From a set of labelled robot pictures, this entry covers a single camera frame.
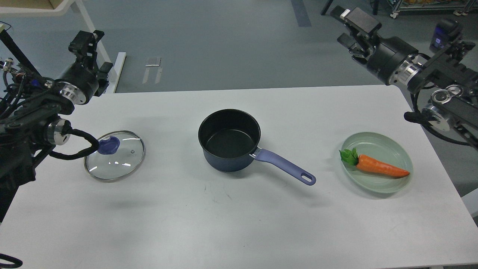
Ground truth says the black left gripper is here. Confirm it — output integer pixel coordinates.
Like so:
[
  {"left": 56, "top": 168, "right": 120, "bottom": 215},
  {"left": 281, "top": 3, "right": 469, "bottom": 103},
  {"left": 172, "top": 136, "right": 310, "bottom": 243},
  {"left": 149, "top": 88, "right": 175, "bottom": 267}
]
[{"left": 56, "top": 30, "right": 114, "bottom": 105}]

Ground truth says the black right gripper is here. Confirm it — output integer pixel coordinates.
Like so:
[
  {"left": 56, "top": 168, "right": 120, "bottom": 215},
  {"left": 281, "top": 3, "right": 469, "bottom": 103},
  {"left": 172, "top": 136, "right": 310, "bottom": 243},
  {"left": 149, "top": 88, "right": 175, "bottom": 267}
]
[{"left": 337, "top": 33, "right": 423, "bottom": 87}]

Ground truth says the glass lid with blue knob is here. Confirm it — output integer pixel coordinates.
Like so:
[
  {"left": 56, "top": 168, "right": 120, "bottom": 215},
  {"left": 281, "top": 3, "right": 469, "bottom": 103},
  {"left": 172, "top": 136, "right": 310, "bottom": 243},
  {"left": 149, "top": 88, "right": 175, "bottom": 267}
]
[{"left": 83, "top": 130, "right": 146, "bottom": 183}]

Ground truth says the blue saucepan with handle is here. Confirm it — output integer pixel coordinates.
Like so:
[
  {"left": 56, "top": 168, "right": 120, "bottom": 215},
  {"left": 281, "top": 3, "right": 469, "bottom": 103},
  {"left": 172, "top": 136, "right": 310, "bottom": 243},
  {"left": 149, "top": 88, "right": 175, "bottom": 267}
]
[{"left": 198, "top": 109, "right": 316, "bottom": 186}]

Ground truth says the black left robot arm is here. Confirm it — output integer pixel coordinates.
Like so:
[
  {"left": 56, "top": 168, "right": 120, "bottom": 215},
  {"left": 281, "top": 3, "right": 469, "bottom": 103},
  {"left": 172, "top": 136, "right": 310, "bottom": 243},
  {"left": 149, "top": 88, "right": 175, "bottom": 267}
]
[{"left": 0, "top": 29, "right": 113, "bottom": 220}]

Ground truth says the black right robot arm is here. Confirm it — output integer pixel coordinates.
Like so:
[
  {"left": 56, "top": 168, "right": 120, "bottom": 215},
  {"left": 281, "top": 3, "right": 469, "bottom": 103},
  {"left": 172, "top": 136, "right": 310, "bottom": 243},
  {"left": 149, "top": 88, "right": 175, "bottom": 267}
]
[{"left": 337, "top": 34, "right": 477, "bottom": 149}]

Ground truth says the black metal stand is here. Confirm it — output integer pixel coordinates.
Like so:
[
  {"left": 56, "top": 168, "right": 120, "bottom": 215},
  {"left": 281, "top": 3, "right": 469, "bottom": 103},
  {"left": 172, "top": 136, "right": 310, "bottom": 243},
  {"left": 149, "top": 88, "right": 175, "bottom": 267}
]
[{"left": 0, "top": 23, "right": 41, "bottom": 77}]

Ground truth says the pale green plate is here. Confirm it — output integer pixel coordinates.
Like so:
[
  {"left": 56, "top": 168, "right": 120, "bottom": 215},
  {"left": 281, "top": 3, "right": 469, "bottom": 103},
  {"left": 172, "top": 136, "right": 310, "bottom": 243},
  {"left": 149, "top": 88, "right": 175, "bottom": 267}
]
[{"left": 339, "top": 132, "right": 413, "bottom": 194}]

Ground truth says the orange toy carrot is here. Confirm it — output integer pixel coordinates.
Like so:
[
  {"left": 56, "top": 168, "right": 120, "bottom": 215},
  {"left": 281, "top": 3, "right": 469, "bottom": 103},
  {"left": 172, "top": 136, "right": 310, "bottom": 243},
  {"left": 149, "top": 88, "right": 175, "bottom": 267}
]
[{"left": 339, "top": 148, "right": 410, "bottom": 178}]

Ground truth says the metal cart with casters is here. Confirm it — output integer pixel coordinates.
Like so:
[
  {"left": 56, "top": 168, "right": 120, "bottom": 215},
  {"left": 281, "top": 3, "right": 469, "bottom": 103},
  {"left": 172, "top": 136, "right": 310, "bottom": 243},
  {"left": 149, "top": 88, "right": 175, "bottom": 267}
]
[{"left": 387, "top": 0, "right": 477, "bottom": 19}]

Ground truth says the white table frame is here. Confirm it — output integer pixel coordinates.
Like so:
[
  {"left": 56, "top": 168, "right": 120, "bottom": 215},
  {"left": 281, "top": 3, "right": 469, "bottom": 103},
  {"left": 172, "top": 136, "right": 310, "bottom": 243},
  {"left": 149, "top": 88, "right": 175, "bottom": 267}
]
[{"left": 1, "top": 0, "right": 127, "bottom": 93}]

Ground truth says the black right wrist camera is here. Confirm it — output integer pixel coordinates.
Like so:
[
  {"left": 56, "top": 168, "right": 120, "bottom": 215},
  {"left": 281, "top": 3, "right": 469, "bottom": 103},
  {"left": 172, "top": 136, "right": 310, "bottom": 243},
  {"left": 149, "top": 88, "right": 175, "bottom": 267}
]
[{"left": 330, "top": 6, "right": 382, "bottom": 37}]

